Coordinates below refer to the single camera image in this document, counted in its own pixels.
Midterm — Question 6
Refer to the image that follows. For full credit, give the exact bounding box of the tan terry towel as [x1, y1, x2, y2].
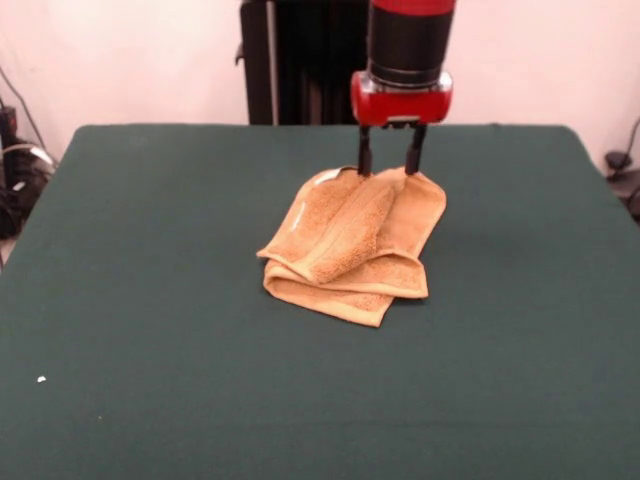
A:
[255, 165, 449, 330]

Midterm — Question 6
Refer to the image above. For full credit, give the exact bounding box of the dark chair base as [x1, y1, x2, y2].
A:
[0, 147, 57, 240]
[603, 149, 640, 224]

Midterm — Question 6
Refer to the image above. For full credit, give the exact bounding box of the black box with red mark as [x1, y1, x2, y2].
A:
[0, 97, 19, 146]

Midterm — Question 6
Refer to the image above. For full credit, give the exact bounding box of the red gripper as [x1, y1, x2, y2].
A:
[349, 71, 455, 177]

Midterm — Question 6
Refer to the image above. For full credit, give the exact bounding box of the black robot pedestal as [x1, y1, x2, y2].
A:
[232, 0, 414, 126]

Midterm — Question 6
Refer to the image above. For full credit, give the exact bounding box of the dark green table cloth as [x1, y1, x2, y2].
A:
[0, 123, 640, 480]

